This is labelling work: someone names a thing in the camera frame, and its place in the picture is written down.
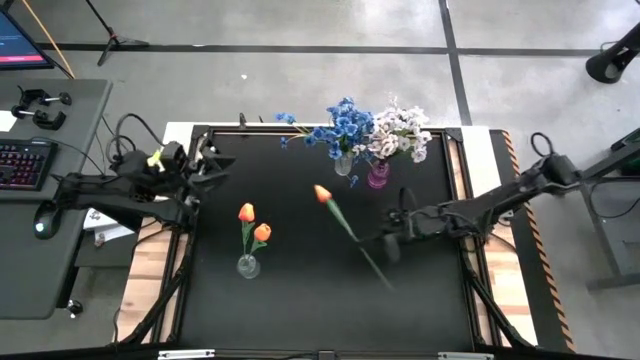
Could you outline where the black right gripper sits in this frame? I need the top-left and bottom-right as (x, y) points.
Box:
(359, 207), (434, 265)

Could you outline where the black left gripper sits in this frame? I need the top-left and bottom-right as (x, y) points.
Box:
(182, 135), (236, 211)

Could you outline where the black round stand base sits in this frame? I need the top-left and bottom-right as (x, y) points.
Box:
(585, 24), (640, 85)

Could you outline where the black tripod stand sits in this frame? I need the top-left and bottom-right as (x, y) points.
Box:
(83, 0), (151, 67)

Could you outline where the backlit black keyboard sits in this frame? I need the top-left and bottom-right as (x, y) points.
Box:
(0, 139), (59, 192)

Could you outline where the white paper sheet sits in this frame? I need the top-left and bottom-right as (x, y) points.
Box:
(82, 208), (137, 247)

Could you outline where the gray desk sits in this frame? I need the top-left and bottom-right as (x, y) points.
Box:
(0, 77), (114, 321)

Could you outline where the black metal side table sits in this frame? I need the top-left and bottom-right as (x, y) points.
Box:
(574, 127), (640, 292)

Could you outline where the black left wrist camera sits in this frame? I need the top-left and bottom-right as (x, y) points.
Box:
(158, 141), (189, 171)

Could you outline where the light wooden side board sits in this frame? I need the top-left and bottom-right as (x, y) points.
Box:
(115, 134), (209, 346)
(449, 139), (540, 347)

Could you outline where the black mat with hazard stripes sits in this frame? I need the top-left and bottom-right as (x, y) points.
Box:
(489, 128), (576, 354)

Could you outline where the green-lit black device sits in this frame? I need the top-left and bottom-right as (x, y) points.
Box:
(610, 127), (640, 151)

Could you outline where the black computer mouse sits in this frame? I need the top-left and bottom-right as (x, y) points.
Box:
(32, 199), (66, 240)

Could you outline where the lit computer screen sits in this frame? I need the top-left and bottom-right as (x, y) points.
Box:
(0, 8), (55, 70)

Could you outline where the pink ribbed glass vase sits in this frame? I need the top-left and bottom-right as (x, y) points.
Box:
(367, 159), (391, 190)

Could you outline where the clear diamond-cut glass vase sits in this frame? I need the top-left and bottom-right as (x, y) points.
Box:
(333, 152), (354, 177)

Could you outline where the black C-clamp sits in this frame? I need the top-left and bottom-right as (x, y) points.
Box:
(18, 87), (74, 109)
(10, 104), (67, 131)

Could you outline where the small clear round vase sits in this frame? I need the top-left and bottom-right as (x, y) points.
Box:
(236, 253), (262, 280)

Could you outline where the yellow cable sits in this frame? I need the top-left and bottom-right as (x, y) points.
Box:
(19, 0), (76, 80)

